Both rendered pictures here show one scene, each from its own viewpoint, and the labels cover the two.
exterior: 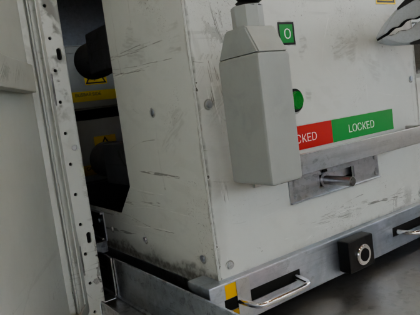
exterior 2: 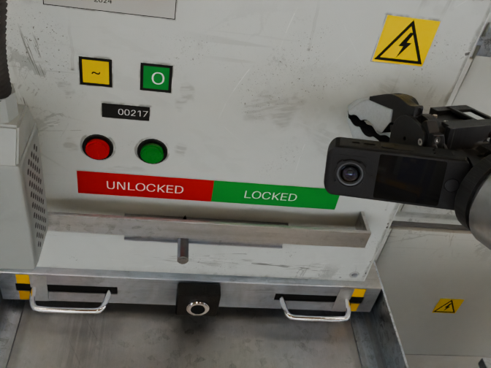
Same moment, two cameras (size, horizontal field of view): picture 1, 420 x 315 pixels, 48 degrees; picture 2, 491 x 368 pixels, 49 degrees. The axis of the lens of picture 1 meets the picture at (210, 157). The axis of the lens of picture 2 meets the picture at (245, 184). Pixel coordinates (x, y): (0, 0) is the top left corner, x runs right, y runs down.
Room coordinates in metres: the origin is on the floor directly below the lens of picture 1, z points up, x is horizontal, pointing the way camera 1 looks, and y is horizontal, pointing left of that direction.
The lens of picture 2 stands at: (0.29, -0.42, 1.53)
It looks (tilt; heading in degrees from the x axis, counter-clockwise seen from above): 40 degrees down; 23
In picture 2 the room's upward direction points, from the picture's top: 12 degrees clockwise
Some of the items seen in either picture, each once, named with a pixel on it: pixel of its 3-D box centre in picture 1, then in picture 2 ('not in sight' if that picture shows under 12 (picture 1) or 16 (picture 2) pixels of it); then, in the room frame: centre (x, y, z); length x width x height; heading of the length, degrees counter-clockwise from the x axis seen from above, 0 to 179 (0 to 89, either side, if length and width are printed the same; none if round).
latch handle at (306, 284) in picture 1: (275, 290); (70, 296); (0.60, -0.06, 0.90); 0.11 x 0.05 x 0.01; 125
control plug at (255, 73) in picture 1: (256, 106); (11, 184); (0.55, -0.06, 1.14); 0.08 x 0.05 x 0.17; 35
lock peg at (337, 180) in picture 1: (335, 174); (183, 237); (0.69, -0.18, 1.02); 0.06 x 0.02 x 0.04; 35
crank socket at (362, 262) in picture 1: (357, 252); (197, 301); (0.70, -0.21, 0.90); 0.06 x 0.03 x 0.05; 125
